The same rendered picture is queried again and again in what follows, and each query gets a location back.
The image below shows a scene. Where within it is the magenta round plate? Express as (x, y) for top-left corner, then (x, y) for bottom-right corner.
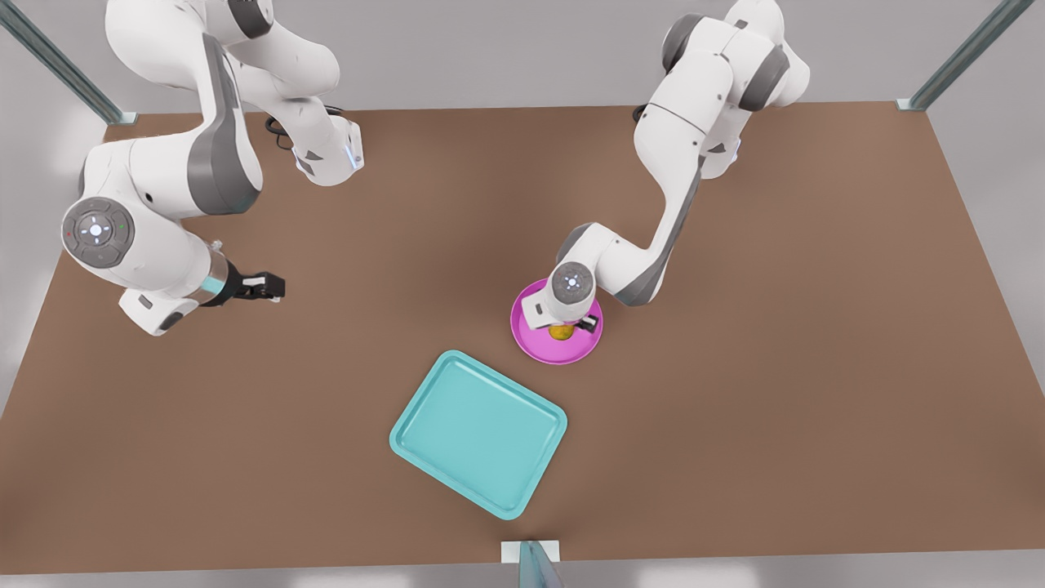
(510, 278), (605, 366)

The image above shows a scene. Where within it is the teal rectangular tray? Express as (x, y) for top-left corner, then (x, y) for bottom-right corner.
(389, 350), (569, 521)

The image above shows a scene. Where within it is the silver frame post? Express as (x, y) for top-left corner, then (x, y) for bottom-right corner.
(0, 0), (139, 126)
(500, 539), (563, 588)
(896, 0), (1036, 113)

